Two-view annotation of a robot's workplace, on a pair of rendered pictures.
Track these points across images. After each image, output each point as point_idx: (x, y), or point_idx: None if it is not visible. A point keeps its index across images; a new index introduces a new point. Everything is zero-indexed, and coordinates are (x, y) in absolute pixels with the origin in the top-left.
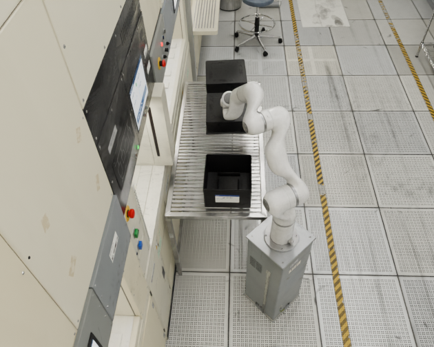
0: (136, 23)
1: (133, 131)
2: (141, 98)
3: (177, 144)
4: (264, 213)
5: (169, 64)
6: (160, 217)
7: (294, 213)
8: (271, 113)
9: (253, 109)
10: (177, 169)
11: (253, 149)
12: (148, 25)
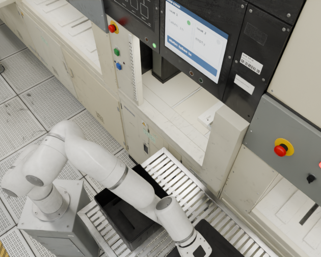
0: (255, 6)
1: (154, 27)
2: (192, 51)
3: (241, 224)
4: (82, 215)
5: None
6: (164, 143)
7: None
8: (43, 146)
9: (65, 127)
10: (205, 195)
11: None
12: (315, 93)
